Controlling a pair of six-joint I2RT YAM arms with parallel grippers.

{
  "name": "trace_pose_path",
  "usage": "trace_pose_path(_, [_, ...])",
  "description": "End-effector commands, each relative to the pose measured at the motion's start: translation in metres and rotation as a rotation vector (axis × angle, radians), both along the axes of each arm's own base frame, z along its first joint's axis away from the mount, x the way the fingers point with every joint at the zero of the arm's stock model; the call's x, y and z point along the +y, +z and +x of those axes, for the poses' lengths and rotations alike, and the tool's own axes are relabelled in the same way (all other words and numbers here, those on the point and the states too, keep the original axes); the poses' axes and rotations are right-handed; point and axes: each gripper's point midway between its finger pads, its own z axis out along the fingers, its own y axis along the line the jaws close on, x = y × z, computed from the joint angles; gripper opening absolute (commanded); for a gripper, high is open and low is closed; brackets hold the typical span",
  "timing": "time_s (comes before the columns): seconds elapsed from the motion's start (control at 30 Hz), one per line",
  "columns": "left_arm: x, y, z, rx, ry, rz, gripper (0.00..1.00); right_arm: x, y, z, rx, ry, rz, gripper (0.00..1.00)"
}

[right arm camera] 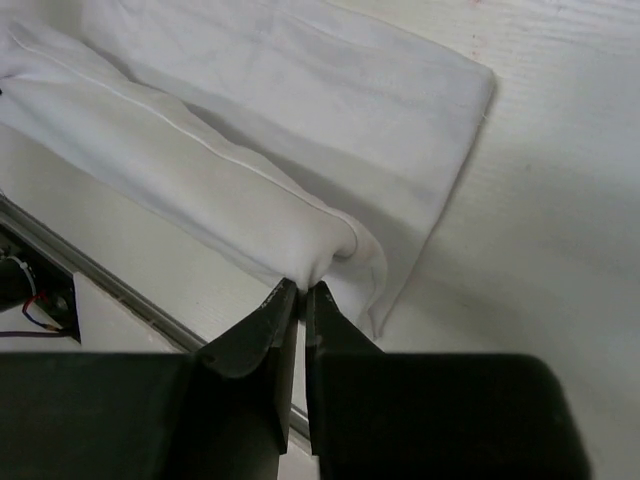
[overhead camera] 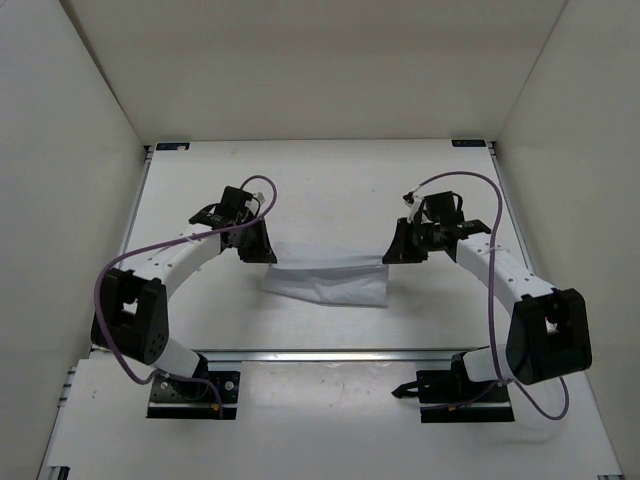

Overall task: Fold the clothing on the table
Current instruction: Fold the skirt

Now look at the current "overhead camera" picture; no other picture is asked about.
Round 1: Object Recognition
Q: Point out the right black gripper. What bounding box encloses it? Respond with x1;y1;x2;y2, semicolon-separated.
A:
384;218;440;264

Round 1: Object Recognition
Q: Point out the white skirt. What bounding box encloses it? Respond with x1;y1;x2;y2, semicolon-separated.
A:
262;255;389;308

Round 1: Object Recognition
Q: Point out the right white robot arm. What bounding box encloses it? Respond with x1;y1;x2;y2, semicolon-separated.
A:
383;191;593;408

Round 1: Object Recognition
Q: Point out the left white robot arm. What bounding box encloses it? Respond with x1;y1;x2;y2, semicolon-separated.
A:
90;185;277;398

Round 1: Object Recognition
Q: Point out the right blue corner label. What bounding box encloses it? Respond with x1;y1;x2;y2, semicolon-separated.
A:
451;139;486;148

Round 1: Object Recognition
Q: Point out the blue corner label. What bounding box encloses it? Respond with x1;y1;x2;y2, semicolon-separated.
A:
155;142;190;151
451;139;486;148

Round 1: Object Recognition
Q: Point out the left blue corner label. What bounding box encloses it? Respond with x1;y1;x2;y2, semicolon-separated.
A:
155;142;190;151

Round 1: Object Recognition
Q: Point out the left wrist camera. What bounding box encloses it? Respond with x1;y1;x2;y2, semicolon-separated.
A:
252;192;266;209

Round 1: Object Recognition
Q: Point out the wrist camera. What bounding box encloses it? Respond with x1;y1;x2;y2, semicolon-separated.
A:
402;190;424;211
252;192;266;209

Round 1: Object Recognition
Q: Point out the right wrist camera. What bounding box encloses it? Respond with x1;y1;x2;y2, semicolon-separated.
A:
402;190;424;211

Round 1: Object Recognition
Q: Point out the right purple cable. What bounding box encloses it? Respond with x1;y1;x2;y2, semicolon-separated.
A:
412;170;572;418

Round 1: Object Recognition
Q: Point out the purple cable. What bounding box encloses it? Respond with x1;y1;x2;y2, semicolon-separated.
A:
94;175;278;420
412;170;572;418

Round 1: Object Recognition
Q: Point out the aluminium front rail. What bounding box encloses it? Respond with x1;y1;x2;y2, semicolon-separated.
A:
166;347;463;366

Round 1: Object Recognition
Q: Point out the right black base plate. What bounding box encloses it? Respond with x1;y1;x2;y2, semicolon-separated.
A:
416;370;515;424

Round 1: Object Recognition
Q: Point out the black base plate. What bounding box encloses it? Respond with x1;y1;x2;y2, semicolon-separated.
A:
146;369;241;421
416;370;515;424

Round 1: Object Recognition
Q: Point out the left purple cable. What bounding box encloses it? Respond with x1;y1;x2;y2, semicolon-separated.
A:
94;175;278;420

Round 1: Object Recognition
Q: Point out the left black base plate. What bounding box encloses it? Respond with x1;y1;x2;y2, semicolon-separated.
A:
146;369;241;421

